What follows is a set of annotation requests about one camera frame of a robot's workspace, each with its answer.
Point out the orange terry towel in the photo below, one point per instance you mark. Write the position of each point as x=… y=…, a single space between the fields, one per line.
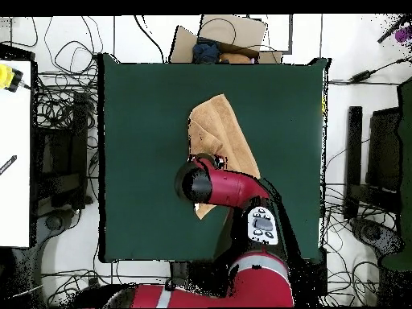
x=219 y=128

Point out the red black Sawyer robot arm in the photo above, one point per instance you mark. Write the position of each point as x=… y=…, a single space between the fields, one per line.
x=231 y=190

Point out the dark green table cloth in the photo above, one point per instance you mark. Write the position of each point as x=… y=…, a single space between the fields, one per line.
x=145 y=96

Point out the orange cloth in box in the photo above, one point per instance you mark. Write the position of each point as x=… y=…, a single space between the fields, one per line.
x=235 y=58

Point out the dark blue cloth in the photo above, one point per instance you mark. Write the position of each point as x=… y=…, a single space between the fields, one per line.
x=206 y=51

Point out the brown cardboard box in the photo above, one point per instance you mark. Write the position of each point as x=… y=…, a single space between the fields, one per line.
x=244 y=32

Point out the black upright bar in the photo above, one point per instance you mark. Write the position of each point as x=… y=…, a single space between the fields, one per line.
x=354 y=145

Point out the black box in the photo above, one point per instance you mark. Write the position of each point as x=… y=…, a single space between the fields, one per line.
x=322 y=276

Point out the black equipment stand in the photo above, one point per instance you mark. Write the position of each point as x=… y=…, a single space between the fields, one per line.
x=64 y=154

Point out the black monitor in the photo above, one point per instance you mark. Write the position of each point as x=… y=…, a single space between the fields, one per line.
x=384 y=151

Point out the grey wheeled stand base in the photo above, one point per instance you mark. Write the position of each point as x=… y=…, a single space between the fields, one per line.
x=54 y=222
x=373 y=233

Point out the green cloth on side table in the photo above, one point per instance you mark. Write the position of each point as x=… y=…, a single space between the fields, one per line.
x=406 y=161

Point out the white side table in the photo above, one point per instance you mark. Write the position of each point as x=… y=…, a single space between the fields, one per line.
x=14 y=128

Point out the black rod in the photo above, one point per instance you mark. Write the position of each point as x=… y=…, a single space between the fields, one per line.
x=389 y=32

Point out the black marker pen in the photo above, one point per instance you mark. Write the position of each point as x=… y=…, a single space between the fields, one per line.
x=8 y=164

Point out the purple object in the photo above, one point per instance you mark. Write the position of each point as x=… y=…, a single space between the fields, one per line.
x=403 y=33

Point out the yellow and black tool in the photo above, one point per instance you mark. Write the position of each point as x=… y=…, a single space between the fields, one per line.
x=6 y=77

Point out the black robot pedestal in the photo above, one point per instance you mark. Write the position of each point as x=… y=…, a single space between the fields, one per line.
x=180 y=270

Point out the white panel with dark frame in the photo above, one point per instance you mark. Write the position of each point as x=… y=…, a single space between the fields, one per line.
x=276 y=32

